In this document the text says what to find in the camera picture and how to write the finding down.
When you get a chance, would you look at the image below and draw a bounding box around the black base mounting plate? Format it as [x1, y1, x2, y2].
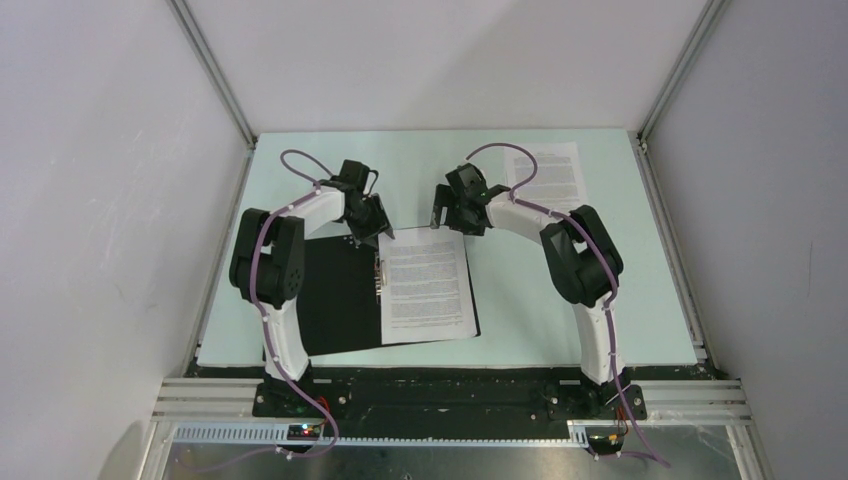
[252, 367, 647, 441]

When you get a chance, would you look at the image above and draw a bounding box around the aluminium frame rail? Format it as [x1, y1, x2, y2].
[153, 379, 753, 448]

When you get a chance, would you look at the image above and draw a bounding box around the printed paper sheet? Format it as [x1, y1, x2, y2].
[515, 142, 589, 213]
[378, 227, 479, 346]

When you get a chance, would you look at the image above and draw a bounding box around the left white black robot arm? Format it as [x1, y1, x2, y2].
[229, 160, 393, 417]

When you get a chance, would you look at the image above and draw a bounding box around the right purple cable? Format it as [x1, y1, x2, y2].
[465, 142, 672, 468]

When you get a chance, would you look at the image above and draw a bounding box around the controller board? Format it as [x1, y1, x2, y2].
[587, 433, 626, 457]
[286, 423, 323, 442]

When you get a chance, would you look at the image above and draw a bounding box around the red and black file folder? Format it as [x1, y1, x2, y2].
[294, 226, 482, 359]

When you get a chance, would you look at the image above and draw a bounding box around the right controller board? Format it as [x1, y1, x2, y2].
[587, 433, 626, 457]

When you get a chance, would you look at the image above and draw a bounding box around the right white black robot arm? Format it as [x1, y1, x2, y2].
[431, 164, 624, 418]

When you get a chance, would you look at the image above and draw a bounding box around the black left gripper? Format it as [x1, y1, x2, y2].
[343, 193, 392, 249]

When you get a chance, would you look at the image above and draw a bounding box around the metal folder clip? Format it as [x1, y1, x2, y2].
[374, 253, 386, 305]

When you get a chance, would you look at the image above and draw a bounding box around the left controller board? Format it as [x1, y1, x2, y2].
[286, 423, 323, 442]

